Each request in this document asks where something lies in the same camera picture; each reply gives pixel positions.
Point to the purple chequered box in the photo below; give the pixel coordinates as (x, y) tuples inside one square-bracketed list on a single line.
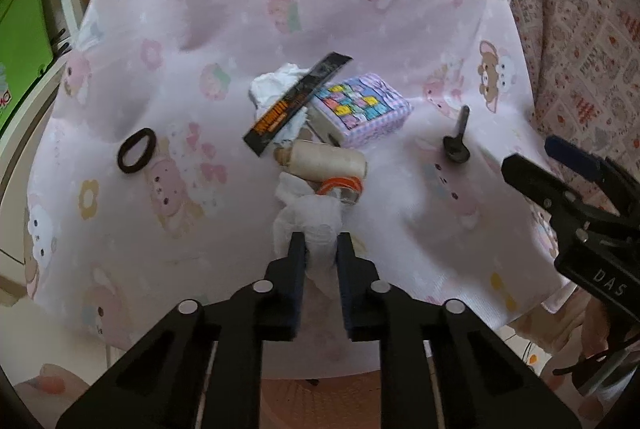
[(360, 109)]

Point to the black snack wrapper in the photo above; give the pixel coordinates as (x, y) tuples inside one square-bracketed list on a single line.
[(295, 101)]

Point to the pink cartoon printed tablecloth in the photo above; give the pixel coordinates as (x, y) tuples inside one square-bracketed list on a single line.
[(200, 34)]

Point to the white tissue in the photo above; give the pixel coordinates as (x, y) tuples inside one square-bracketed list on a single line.
[(312, 219), (270, 86)]

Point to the red patterned cloth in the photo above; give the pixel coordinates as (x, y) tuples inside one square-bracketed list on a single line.
[(575, 34)]

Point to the black spoon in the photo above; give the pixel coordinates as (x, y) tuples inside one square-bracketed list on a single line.
[(456, 151)]

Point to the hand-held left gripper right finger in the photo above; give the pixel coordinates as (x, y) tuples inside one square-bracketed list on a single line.
[(345, 284)]

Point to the green storage box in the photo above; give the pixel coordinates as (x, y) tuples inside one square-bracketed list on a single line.
[(22, 34)]

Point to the orange rimmed tape roll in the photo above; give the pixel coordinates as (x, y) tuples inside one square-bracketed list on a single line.
[(345, 184)]

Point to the beige wooden plank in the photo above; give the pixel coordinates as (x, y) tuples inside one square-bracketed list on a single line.
[(10, 291)]

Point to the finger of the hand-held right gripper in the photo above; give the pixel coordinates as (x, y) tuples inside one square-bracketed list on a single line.
[(572, 156), (535, 181)]

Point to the white pink spotted cloth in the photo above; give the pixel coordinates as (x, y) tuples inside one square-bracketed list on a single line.
[(50, 384)]

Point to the cream thread spool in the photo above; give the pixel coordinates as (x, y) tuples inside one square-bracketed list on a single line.
[(325, 161)]

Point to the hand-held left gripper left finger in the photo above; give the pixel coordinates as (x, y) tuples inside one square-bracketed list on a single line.
[(298, 279)]

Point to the pink plastic basket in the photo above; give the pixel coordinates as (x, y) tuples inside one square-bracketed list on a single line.
[(320, 401)]

